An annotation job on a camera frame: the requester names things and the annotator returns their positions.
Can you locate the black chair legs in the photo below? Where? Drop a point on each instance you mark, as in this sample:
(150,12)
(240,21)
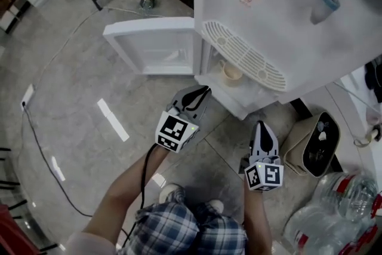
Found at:
(9,182)

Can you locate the person's pink sleeve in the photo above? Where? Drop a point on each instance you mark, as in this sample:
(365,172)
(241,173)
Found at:
(89,245)

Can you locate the beige trash bin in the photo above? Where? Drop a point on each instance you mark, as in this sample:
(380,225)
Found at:
(298,143)

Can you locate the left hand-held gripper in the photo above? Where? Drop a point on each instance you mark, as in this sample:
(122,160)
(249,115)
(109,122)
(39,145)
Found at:
(174,131)

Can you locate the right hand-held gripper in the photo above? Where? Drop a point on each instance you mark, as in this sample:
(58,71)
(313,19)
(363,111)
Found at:
(264,176)

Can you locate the blue dispenser tap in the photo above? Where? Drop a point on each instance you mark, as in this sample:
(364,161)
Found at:
(326,3)

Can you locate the person's plaid trousers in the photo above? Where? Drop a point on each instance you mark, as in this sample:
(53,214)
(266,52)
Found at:
(185,230)

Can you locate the person's right white shoe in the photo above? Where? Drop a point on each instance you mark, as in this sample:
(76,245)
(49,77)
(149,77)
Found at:
(216,205)

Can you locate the person's white shoe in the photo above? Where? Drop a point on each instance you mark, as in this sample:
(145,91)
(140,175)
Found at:
(170,189)
(216,205)

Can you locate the white water dispenser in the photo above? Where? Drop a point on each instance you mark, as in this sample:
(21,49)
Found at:
(286,9)

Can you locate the black bin bag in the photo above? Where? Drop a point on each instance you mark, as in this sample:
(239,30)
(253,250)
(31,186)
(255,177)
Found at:
(320,146)

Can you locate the person's left forearm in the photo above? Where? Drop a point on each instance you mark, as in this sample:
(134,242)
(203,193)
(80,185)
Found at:
(125,188)

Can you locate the clear water jug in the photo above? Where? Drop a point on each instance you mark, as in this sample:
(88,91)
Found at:
(322,233)
(346,194)

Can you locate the white dispenser cabinet door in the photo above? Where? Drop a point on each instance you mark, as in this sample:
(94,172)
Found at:
(152,47)

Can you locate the beige cup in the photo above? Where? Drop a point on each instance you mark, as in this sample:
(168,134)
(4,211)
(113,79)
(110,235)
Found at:
(231,73)

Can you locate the beige slotted drip tray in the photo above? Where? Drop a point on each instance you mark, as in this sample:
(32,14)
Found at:
(244,53)

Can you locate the white power strip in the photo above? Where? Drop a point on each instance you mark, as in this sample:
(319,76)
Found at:
(27,97)

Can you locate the person's right forearm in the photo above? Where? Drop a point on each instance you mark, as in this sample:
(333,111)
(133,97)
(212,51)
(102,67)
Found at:
(258,218)

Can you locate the person's left white shoe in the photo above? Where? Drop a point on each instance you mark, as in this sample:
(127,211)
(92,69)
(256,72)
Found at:
(170,189)

